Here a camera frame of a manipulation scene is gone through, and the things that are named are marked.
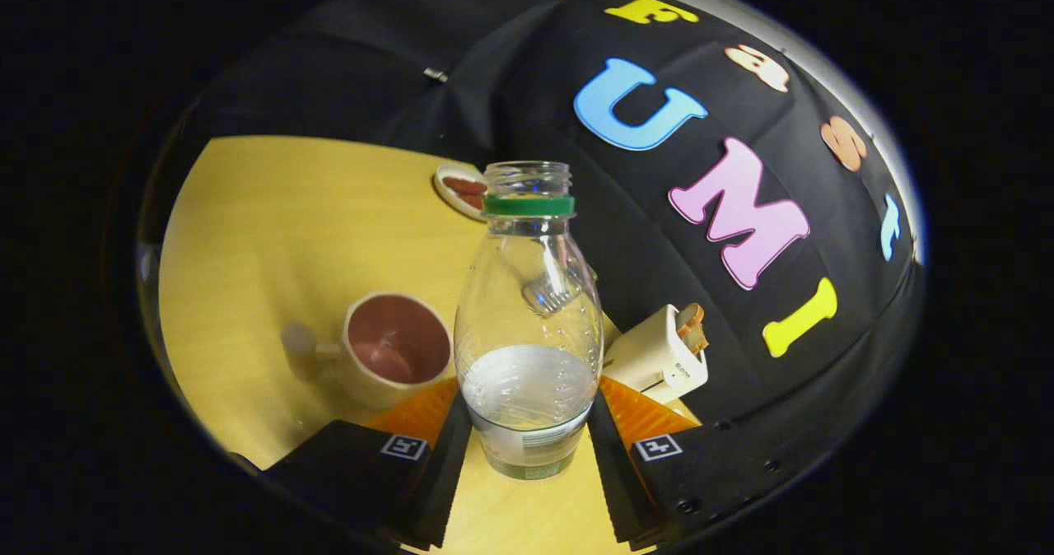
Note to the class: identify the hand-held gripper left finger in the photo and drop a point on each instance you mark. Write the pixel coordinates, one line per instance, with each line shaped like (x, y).
(440, 481)

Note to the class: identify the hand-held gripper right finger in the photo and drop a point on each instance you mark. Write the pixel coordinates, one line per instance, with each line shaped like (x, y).
(617, 481)

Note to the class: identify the cream cup with brown inside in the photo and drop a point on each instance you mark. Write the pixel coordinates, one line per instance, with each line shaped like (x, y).
(366, 386)

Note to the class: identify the clear plastic bottle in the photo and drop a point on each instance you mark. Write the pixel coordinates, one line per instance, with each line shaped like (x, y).
(527, 333)

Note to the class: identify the white toaster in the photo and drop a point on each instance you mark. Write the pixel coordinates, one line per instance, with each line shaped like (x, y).
(650, 357)

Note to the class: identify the toast slice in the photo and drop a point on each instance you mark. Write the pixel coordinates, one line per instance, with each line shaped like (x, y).
(687, 314)
(698, 339)

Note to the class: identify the brown food piece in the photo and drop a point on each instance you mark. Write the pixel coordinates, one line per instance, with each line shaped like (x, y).
(465, 184)
(476, 201)

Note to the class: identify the small round plate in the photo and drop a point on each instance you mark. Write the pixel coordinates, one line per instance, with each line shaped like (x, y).
(445, 191)

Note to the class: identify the wooden table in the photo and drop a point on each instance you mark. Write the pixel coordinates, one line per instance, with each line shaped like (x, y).
(272, 226)

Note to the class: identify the black backdrop cloth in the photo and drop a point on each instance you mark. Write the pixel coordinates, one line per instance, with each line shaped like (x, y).
(510, 110)

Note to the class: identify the white clip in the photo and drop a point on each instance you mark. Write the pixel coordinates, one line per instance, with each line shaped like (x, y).
(435, 75)

